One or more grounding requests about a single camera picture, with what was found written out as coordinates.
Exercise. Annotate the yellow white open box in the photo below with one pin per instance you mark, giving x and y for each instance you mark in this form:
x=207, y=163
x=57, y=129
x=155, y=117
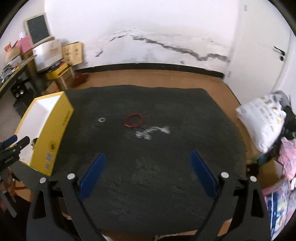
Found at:
x=46, y=118

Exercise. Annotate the brown cardboard box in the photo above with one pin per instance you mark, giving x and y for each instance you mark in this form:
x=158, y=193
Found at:
x=59, y=82

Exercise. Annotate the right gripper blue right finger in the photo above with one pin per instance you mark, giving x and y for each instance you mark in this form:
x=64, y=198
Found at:
x=204, y=175

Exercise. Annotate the yellow black flat box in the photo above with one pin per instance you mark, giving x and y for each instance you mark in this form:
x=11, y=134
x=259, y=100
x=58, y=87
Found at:
x=53, y=74

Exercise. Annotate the white printed pillow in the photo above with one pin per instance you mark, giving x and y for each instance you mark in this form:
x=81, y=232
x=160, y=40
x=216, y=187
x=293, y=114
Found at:
x=264, y=119

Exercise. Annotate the white door with handle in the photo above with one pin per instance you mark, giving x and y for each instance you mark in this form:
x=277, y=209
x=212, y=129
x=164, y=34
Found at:
x=259, y=51

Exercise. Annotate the black desk with shelf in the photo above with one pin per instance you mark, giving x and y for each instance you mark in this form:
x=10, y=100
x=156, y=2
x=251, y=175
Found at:
x=14, y=77

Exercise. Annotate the black speaker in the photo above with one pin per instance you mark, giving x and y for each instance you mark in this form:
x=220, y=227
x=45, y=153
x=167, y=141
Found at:
x=20, y=90

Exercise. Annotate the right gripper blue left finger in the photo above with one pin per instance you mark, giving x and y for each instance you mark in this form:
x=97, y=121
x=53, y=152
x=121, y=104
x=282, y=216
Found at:
x=91, y=176

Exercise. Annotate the black patterned table mat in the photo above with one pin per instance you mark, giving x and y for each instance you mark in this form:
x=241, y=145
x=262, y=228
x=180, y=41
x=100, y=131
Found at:
x=147, y=134

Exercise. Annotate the pink box on shelf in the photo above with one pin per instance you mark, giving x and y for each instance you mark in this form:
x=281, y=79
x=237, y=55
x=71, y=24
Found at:
x=24, y=44

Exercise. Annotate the brown paper gift bag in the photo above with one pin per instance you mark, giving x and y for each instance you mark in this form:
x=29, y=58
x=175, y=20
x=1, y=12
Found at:
x=73, y=53

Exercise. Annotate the pink printed bedding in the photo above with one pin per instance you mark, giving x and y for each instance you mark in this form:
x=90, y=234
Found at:
x=280, y=197

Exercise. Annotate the red cloth on floor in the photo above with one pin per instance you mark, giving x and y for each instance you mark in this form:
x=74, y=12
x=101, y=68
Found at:
x=80, y=79

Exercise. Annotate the small framed chalkboard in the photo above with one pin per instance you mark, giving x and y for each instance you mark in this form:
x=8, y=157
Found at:
x=37, y=28

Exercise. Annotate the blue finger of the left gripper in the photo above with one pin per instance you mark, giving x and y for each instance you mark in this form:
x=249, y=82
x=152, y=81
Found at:
x=5, y=144

